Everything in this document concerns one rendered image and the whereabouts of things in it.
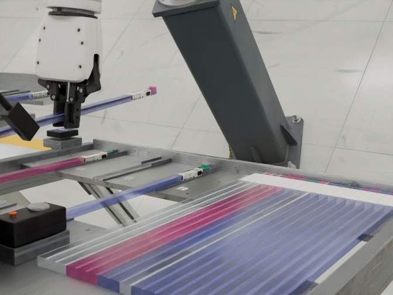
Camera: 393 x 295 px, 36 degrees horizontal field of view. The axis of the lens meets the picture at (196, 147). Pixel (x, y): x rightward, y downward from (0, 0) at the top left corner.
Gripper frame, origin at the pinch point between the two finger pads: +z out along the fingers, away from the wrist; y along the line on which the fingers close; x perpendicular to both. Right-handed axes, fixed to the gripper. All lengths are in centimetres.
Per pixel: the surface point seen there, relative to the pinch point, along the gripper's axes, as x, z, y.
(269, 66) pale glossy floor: 144, -14, -23
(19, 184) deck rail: 7.6, 14.8, -16.5
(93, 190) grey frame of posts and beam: 33.0, 19.4, -18.6
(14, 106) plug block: -25.4, -2.7, 14.1
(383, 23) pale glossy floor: 157, -34, 15
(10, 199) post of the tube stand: 32, 25, -42
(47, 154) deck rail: 14.0, 9.5, -16.0
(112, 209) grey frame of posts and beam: 38.1, 24.3, -16.7
